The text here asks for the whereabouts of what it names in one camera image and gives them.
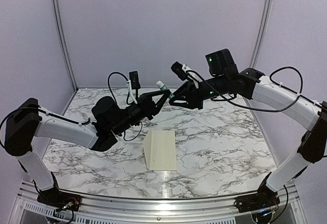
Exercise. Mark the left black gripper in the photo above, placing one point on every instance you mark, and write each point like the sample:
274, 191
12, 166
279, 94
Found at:
148, 106

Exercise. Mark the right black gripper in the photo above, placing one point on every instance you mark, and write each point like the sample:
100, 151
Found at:
188, 89

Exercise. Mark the green white glue stick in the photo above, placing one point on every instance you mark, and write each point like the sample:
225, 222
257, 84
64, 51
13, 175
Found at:
163, 87

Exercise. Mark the cream paper envelope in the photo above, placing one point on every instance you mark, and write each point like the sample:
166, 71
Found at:
160, 150

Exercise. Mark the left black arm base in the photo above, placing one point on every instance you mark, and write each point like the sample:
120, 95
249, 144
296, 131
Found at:
56, 198

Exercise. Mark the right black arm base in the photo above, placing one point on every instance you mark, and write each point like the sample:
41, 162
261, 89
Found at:
263, 198

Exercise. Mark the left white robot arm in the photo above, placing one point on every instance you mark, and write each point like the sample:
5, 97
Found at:
31, 120

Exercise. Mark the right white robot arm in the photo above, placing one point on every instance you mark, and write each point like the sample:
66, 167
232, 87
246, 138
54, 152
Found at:
255, 85

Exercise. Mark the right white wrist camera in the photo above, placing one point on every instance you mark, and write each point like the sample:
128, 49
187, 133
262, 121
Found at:
184, 72

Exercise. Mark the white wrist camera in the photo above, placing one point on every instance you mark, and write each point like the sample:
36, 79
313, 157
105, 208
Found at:
133, 86
184, 72

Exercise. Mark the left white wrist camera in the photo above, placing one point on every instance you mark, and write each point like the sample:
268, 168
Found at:
133, 86

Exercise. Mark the front aluminium table rail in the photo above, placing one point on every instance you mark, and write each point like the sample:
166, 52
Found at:
105, 209

